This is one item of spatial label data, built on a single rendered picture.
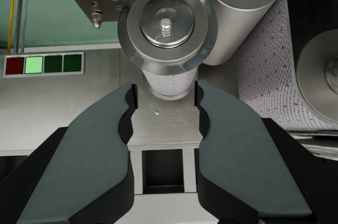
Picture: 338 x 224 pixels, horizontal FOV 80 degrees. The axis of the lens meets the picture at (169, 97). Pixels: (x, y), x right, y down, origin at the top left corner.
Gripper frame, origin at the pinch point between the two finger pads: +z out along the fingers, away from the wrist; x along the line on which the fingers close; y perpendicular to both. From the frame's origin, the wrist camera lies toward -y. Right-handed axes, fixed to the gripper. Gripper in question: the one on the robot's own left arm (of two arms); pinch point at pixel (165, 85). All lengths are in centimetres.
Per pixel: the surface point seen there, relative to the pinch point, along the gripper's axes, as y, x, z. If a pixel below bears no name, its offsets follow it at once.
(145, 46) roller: 2.8, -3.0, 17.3
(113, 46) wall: 83, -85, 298
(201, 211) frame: 51, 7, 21
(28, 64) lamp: 16, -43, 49
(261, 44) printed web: 6.6, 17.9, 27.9
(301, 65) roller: 6.3, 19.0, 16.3
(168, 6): -1.8, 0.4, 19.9
